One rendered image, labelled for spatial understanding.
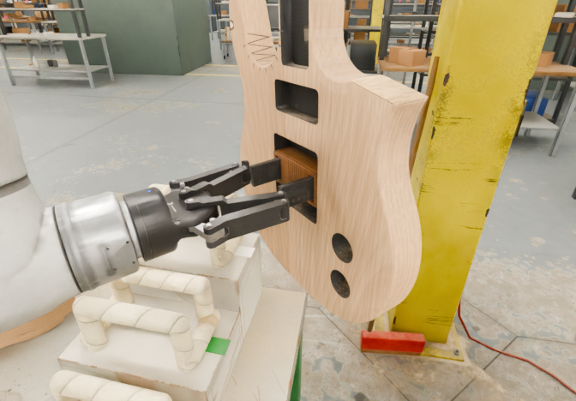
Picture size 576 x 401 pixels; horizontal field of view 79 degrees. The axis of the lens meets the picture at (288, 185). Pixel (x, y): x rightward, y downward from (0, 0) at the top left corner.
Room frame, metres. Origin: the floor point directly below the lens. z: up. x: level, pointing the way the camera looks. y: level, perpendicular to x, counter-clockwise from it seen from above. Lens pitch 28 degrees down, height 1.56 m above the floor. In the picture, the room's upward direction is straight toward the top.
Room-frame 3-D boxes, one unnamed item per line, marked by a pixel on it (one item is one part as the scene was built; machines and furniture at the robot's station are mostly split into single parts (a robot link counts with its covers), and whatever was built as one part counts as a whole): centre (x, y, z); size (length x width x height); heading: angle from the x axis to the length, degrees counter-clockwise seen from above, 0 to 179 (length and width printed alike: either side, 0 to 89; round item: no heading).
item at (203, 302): (0.45, 0.15, 1.07); 0.03 x 0.03 x 0.09
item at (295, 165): (0.42, -0.02, 1.35); 0.10 x 0.03 x 0.05; 33
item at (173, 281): (0.47, 0.23, 1.12); 0.20 x 0.03 x 0.03; 78
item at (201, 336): (0.41, 0.15, 1.04); 0.11 x 0.03 x 0.03; 169
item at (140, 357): (0.43, 0.24, 0.98); 0.27 x 0.16 x 0.09; 79
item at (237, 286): (0.58, 0.21, 1.02); 0.27 x 0.15 x 0.17; 79
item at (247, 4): (0.54, 0.05, 1.52); 0.07 x 0.04 x 0.10; 33
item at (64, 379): (0.31, 0.27, 1.04); 0.20 x 0.03 x 0.03; 78
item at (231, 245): (0.56, 0.11, 1.12); 0.11 x 0.03 x 0.03; 169
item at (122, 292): (0.48, 0.31, 1.07); 0.03 x 0.03 x 0.09
